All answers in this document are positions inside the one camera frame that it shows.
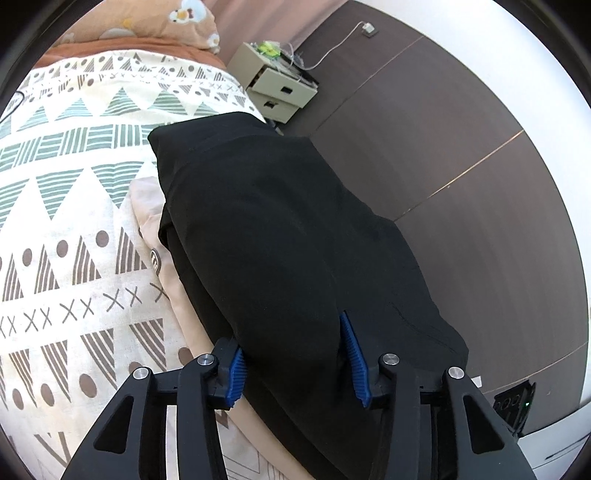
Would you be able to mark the black power strip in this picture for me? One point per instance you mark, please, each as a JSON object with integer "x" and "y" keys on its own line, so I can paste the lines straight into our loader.
{"x": 512, "y": 406}

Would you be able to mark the pink curtain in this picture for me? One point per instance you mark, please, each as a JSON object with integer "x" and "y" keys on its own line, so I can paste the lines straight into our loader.
{"x": 277, "y": 18}

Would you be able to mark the beige bedside table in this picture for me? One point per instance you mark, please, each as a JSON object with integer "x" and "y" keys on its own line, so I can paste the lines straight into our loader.
{"x": 272, "y": 83}

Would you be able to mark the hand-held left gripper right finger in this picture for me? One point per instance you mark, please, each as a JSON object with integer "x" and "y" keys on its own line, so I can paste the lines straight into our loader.
{"x": 355, "y": 360}

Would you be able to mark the pink printed pillow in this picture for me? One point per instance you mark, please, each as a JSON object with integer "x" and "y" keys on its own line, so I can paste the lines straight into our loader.
{"x": 152, "y": 23}

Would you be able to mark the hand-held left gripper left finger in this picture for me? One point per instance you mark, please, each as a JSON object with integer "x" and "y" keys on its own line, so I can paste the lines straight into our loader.
{"x": 235, "y": 374}

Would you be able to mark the black jacket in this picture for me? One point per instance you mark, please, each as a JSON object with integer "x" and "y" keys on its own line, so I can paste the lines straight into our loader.
{"x": 286, "y": 230}

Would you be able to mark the patterned bed blanket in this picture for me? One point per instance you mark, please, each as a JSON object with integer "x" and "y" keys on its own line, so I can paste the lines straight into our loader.
{"x": 69, "y": 207}

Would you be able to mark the green item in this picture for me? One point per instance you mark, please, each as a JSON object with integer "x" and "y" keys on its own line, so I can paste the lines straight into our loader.
{"x": 268, "y": 48}

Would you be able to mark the wall outlet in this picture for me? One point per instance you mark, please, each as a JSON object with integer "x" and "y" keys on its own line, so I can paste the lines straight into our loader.
{"x": 369, "y": 28}

